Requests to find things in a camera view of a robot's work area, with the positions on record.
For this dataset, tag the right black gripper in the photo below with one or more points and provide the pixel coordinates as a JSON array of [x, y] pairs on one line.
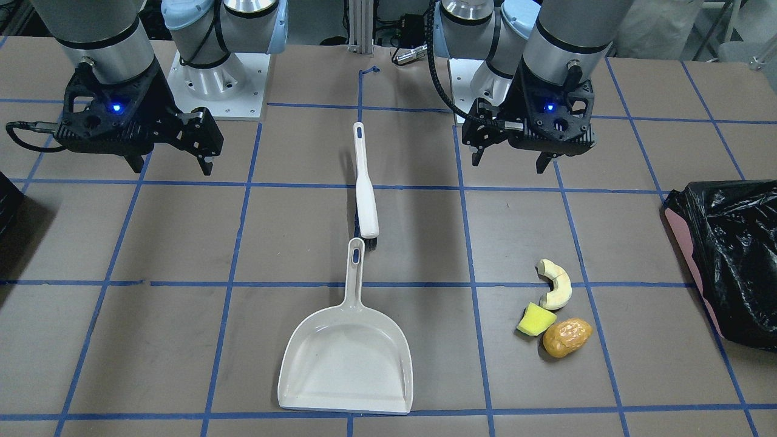
[[161, 92]]

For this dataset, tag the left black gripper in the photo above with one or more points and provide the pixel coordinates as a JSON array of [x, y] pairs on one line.
[[515, 95]]

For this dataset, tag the white hand brush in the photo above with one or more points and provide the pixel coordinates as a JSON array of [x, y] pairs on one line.
[[365, 196]]

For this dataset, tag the beige plastic dustpan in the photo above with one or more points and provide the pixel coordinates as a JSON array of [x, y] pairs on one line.
[[348, 357]]

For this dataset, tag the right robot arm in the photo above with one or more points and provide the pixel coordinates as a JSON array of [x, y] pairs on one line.
[[111, 34]]

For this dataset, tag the black bag lined bin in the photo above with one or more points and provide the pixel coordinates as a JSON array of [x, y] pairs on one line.
[[726, 232]]

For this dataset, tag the curved pale peel piece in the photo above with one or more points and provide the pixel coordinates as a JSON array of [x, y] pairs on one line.
[[561, 291]]

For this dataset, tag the yellow sponge piece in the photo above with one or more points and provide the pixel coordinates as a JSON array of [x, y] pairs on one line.
[[535, 320]]

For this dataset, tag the orange crumpled food piece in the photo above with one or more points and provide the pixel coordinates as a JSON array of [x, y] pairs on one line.
[[567, 336]]

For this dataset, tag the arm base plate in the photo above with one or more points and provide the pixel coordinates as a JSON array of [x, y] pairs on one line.
[[234, 91], [467, 79]]

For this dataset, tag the aluminium frame post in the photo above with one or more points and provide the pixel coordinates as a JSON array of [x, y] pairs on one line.
[[361, 25]]

